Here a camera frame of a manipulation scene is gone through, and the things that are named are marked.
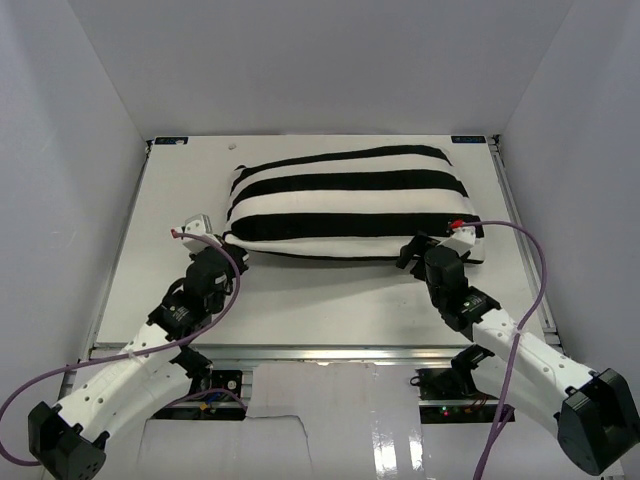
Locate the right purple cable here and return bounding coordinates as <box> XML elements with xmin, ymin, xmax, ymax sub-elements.
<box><xmin>472</xmin><ymin>219</ymin><xmax>546</xmax><ymax>480</ymax></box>

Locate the right blue corner label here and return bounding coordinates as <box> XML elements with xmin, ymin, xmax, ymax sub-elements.
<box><xmin>451</xmin><ymin>135</ymin><xmax>487</xmax><ymax>144</ymax></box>

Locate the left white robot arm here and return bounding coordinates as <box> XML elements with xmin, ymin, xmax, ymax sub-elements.
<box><xmin>28</xmin><ymin>245</ymin><xmax>248</xmax><ymax>479</ymax></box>

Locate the aluminium table frame rail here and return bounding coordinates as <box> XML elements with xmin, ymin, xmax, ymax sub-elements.
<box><xmin>487</xmin><ymin>134</ymin><xmax>563</xmax><ymax>351</ymax></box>

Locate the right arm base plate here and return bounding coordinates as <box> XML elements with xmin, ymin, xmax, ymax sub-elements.
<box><xmin>409</xmin><ymin>368</ymin><xmax>498</xmax><ymax>425</ymax></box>

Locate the blue corner label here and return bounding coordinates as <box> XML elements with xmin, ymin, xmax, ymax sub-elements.
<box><xmin>154</xmin><ymin>136</ymin><xmax>189</xmax><ymax>145</ymax></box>
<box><xmin>451</xmin><ymin>135</ymin><xmax>487</xmax><ymax>144</ymax></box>

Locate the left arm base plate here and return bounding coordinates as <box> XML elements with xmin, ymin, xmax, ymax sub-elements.
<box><xmin>152</xmin><ymin>370</ymin><xmax>247</xmax><ymax>421</ymax></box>

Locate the left blue corner label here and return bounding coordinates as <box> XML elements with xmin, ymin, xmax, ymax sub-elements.
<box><xmin>154</xmin><ymin>136</ymin><xmax>189</xmax><ymax>145</ymax></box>

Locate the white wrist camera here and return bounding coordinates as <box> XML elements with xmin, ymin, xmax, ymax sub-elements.
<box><xmin>439</xmin><ymin>220</ymin><xmax>477</xmax><ymax>256</ymax></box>
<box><xmin>171</xmin><ymin>214</ymin><xmax>222</xmax><ymax>254</ymax></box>

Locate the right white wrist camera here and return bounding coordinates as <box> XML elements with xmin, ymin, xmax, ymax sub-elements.
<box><xmin>439</xmin><ymin>220</ymin><xmax>477</xmax><ymax>256</ymax></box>

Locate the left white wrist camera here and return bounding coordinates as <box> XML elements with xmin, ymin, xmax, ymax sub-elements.
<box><xmin>171</xmin><ymin>214</ymin><xmax>222</xmax><ymax>254</ymax></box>

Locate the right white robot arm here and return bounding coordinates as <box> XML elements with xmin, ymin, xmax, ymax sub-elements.
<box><xmin>396</xmin><ymin>228</ymin><xmax>639</xmax><ymax>476</ymax></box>

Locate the black white striped pillowcase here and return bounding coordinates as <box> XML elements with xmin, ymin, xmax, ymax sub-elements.
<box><xmin>223</xmin><ymin>144</ymin><xmax>480</xmax><ymax>259</ymax></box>

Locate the purple cable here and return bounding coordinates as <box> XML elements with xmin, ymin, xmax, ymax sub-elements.
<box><xmin>0</xmin><ymin>230</ymin><xmax>244</xmax><ymax>467</ymax></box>
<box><xmin>472</xmin><ymin>219</ymin><xmax>546</xmax><ymax>480</ymax></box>

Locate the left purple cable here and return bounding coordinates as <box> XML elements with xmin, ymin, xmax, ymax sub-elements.
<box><xmin>0</xmin><ymin>230</ymin><xmax>244</xmax><ymax>467</ymax></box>

